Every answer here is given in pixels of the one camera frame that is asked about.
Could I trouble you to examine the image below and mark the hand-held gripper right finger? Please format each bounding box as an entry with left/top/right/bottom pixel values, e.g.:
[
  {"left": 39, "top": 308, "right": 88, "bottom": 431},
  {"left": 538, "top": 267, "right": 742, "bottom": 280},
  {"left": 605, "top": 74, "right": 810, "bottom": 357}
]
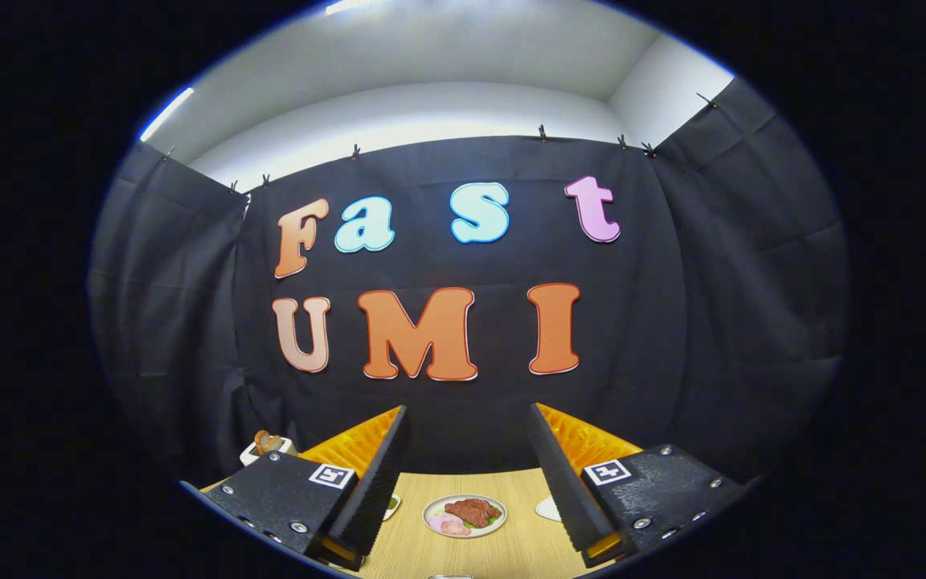
[{"left": 527, "top": 402, "right": 757, "bottom": 569}]

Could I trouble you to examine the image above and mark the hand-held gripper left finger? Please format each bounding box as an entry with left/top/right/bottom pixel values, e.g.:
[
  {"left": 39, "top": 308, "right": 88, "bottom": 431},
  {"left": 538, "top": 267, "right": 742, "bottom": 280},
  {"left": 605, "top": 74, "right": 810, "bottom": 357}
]
[{"left": 180, "top": 404, "right": 409, "bottom": 573}]

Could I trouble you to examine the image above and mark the white plate with food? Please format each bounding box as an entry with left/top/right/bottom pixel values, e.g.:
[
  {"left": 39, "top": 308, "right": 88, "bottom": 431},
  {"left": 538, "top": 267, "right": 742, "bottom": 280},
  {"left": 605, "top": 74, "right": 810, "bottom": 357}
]
[{"left": 422, "top": 494, "right": 508, "bottom": 539}]

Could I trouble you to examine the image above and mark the brown grilled meat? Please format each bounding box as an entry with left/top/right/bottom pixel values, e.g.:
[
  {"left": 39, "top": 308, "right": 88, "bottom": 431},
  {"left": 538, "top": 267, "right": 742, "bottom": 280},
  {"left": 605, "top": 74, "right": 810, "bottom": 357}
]
[{"left": 444, "top": 498, "right": 502, "bottom": 528}]

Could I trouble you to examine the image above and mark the white toaster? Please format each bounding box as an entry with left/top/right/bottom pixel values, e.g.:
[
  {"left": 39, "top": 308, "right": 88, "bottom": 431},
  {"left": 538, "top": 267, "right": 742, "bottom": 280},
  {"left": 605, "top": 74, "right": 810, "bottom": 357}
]
[{"left": 240, "top": 434, "right": 297, "bottom": 467}]

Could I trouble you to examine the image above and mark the row of black cloth clamps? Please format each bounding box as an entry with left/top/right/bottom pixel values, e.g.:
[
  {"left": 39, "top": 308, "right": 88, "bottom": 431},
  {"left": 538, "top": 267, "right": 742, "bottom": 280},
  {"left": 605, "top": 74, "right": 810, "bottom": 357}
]
[{"left": 162, "top": 92, "right": 717, "bottom": 194}]

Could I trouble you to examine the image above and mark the ceiling strip light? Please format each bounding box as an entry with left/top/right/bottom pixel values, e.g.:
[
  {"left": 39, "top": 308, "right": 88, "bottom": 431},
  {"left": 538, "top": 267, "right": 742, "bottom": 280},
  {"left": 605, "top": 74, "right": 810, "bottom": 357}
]
[{"left": 140, "top": 87, "right": 195, "bottom": 142}]

